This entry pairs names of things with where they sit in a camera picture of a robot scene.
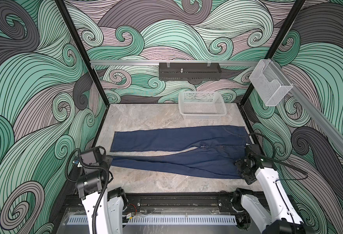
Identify dark blue denim trousers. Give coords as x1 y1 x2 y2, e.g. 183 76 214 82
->
110 125 248 179

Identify white perforated plastic basket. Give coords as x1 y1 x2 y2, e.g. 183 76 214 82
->
178 91 227 120

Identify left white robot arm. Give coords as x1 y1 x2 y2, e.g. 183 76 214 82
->
76 157 126 234

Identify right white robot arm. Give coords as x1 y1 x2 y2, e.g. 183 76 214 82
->
232 153 315 234

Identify black perforated metal tray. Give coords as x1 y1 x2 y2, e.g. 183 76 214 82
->
158 62 222 83

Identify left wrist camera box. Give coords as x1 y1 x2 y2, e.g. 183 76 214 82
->
79 146 106 171

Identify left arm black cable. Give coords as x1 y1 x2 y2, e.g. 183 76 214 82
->
64 147 114 234

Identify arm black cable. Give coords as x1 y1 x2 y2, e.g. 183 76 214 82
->
64 147 114 234
246 132 308 180

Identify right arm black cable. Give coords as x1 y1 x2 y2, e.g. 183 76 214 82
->
246 132 308 180

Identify white slotted cable duct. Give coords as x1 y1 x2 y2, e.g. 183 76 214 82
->
67 214 237 226

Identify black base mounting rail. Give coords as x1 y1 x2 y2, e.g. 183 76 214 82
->
63 191 277 214

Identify clear plastic wall bin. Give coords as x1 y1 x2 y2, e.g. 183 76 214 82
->
250 59 293 107

